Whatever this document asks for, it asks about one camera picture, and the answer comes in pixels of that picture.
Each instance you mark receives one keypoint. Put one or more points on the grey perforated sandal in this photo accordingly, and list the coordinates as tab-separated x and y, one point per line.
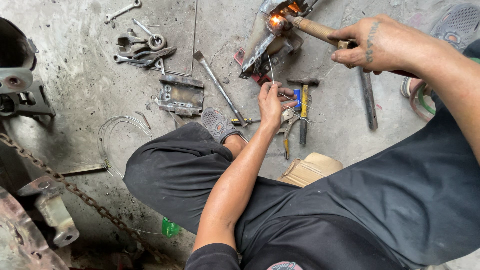
219	123
455	26

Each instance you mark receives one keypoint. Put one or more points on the small metal blade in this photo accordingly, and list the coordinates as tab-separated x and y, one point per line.
177	120

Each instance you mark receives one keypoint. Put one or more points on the rusty metal panel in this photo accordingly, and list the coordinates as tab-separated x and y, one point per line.
22	240

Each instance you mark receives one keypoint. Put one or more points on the pale rubber sandal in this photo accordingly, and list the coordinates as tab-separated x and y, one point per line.
405	88

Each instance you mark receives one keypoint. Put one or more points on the silver open end wrench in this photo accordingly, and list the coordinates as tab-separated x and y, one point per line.
122	11

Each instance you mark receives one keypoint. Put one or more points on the black shirt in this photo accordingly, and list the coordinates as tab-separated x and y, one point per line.
213	259

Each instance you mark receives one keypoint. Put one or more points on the grey metal bracket plate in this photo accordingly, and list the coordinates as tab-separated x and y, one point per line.
180	95

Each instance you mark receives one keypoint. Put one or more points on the dark machine part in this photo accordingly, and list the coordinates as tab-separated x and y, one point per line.
17	75

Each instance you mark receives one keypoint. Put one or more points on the green plastic bottle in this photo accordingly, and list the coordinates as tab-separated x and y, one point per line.
169	228

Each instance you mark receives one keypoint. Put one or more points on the black yellow screwdriver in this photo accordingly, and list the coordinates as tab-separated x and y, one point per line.
240	121

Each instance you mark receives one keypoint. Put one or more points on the brass welding torch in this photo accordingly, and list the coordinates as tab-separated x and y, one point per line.
315	30

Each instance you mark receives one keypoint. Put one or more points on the steel pliers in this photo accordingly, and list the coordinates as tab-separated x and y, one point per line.
287	131

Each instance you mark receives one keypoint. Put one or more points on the grey metal mounting bracket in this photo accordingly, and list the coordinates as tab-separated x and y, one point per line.
56	215

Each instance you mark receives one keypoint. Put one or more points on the folded brown cardboard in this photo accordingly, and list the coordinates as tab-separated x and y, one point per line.
311	170

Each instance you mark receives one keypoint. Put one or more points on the black trousers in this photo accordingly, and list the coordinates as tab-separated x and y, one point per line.
337	210

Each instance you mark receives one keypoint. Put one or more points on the dark metal bar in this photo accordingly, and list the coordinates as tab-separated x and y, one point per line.
369	101

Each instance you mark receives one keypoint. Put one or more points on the grey metal clamp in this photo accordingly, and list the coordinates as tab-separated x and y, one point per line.
129	43

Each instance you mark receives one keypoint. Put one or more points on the rusty bent metal workpiece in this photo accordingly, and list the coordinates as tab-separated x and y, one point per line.
258	41

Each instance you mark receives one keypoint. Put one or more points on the dark locking pliers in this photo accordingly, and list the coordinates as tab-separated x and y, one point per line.
159	54

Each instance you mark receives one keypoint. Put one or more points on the person's right hand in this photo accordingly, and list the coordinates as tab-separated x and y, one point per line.
390	45

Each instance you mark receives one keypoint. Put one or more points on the long silver wrench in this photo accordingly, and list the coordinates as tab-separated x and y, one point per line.
129	59

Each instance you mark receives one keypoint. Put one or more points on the red metal piece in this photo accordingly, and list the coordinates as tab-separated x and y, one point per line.
240	57

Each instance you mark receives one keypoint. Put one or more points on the flat metal strip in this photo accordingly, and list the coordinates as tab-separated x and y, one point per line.
82	170

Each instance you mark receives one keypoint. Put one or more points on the blue lighter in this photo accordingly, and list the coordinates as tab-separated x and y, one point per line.
297	98

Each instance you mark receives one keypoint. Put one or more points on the flat steel pry bar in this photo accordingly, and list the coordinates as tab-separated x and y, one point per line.
219	86

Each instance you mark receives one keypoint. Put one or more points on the person's left hand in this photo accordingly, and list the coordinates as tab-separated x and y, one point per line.
269	108

